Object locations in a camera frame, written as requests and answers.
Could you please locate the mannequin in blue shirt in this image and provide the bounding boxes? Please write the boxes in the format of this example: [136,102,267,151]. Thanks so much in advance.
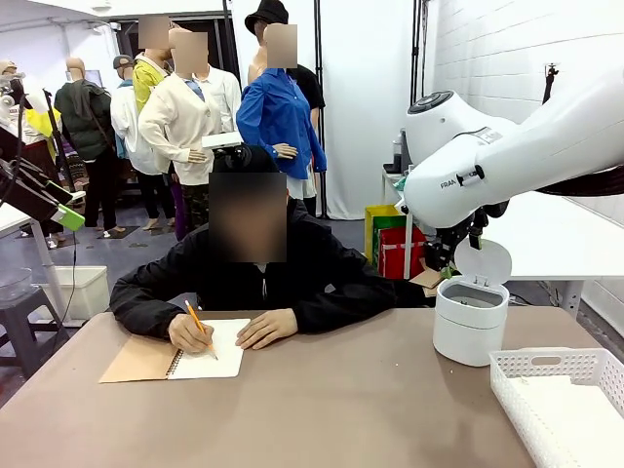
[235,23,329,202]

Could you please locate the person's right forearm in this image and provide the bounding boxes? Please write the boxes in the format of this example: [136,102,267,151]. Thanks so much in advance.
[109,277,206,338]

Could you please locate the mannequin in yellow scarf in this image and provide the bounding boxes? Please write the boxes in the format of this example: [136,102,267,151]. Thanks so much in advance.
[0,58,64,248]

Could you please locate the mannequin in white shirt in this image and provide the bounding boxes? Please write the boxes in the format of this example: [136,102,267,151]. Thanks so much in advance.
[194,63,244,136]

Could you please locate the large white table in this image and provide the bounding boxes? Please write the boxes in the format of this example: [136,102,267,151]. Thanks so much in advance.
[404,192,624,321]

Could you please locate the black robot cable hose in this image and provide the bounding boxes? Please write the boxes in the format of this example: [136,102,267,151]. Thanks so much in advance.
[533,165,624,197]

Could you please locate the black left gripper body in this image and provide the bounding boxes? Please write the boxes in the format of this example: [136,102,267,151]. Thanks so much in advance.
[0,158,60,223]

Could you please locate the clear plastic bowl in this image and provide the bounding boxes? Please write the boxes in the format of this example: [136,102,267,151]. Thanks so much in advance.
[0,266,34,308]

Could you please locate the white paper sheets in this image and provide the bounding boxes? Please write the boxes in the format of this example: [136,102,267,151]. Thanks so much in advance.
[506,374,624,468]

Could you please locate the computer monitor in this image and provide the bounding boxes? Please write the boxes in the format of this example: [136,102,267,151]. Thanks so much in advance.
[65,69,104,90]

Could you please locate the mannequin in black tee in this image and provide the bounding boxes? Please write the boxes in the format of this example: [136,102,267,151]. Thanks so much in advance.
[246,28,327,126]

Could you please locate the person's left hand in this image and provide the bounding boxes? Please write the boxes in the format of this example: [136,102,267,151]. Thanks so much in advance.
[235,307,298,351]

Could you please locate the mannequin in yellow jacket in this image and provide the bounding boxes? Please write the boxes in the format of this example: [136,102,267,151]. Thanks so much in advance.
[132,14,173,116]

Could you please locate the grey stool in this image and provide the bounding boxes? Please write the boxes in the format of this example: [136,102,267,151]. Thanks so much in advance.
[0,285,70,379]

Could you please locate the person's left forearm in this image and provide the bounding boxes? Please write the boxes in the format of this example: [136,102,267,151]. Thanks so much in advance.
[287,280,435,335]

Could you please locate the person's right hand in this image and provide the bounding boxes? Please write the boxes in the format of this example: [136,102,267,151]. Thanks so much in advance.
[168,311,215,355]

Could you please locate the black tripod stand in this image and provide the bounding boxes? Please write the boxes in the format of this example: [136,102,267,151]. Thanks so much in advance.
[542,60,563,106]

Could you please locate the mannequin with grey cap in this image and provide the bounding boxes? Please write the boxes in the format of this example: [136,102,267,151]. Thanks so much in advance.
[109,54,173,231]

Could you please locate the red bag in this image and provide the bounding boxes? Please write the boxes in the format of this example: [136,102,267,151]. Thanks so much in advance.
[377,226,430,280]

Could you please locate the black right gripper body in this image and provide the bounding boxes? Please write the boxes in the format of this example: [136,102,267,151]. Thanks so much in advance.
[424,209,488,274]

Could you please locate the black bucket hat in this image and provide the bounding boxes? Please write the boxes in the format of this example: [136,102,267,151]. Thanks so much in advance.
[244,0,291,36]

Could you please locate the white head-mounted camera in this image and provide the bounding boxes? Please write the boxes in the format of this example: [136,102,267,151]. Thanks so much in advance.
[201,132,244,150]

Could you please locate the yellow pencil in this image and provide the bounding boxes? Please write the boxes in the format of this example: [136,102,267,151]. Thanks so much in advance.
[183,299,219,361]

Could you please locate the black light stand pole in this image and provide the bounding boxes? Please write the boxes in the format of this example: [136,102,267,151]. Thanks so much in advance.
[312,0,329,220]

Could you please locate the white perforated plastic basket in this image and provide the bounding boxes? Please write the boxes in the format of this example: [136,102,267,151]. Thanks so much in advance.
[488,347,624,468]

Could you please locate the mannequin in cream cardigan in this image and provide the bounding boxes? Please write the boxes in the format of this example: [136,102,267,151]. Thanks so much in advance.
[137,28,224,236]

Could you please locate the white table with slanted leg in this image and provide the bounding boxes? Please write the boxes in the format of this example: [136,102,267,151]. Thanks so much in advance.
[0,190,87,324]

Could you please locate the spiral notebook with kraft cover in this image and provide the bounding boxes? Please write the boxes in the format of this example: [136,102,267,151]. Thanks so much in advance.
[98,318,252,384]

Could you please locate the mannequin in dark green jacket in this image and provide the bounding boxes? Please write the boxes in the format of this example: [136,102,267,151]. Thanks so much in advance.
[54,57,119,234]

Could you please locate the white storage box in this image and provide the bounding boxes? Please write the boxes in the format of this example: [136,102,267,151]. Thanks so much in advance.
[36,265,111,323]

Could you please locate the person in black jacket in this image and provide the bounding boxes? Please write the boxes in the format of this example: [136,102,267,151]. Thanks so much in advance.
[109,144,435,337]

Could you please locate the black cap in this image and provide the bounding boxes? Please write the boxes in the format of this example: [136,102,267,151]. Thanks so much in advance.
[213,144,280,175]

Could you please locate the white lidded trash bin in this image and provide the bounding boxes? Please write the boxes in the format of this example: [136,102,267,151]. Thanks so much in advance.
[432,237,513,368]

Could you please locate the brown cardboard pieces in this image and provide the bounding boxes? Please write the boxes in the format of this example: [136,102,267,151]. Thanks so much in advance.
[409,255,457,298]

